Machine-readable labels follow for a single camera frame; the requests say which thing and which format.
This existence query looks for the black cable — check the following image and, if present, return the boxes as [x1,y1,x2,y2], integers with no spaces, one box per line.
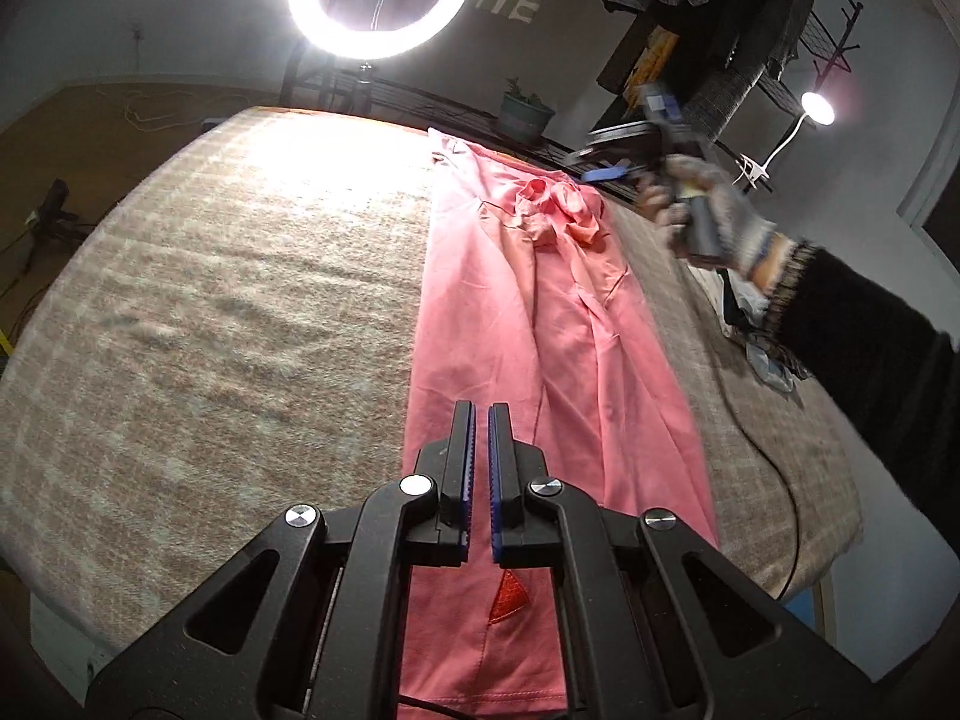
[712,382,800,605]

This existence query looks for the ring light stand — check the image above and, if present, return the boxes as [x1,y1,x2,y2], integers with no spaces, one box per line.
[352,58,377,119]

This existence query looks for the person's right forearm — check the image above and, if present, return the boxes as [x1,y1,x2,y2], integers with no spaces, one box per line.
[750,238,960,545]

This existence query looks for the pink garment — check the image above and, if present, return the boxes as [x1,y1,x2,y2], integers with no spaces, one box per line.
[396,127,722,715]

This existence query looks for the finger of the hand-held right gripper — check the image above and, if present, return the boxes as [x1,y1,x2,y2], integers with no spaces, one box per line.
[581,160,640,185]

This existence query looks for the white clip lamp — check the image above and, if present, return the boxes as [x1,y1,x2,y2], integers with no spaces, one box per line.
[737,90,838,193]

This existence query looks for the hanging dark clothes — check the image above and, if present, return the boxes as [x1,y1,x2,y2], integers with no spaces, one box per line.
[596,0,824,155]

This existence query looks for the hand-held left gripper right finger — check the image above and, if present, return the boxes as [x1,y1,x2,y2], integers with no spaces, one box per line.
[487,403,875,720]

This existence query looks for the person's right hand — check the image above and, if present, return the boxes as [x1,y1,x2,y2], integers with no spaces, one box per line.
[637,154,797,293]

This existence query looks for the black metal clothes rack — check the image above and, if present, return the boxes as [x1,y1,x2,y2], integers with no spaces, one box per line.
[592,0,865,166]

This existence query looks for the potted plant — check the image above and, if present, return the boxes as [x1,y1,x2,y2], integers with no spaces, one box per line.
[497,76,557,145]

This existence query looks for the beige plaid blanket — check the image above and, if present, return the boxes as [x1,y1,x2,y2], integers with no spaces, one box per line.
[0,105,863,653]

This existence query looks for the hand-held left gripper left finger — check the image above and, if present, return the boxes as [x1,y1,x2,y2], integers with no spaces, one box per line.
[86,399,478,720]

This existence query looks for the black tripod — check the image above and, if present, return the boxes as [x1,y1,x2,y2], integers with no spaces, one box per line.
[0,178,95,301]

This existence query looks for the white rope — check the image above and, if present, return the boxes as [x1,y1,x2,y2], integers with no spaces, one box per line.
[122,88,248,133]

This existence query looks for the white and blue cloth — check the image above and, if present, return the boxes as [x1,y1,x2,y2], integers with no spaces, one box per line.
[720,268,811,395]

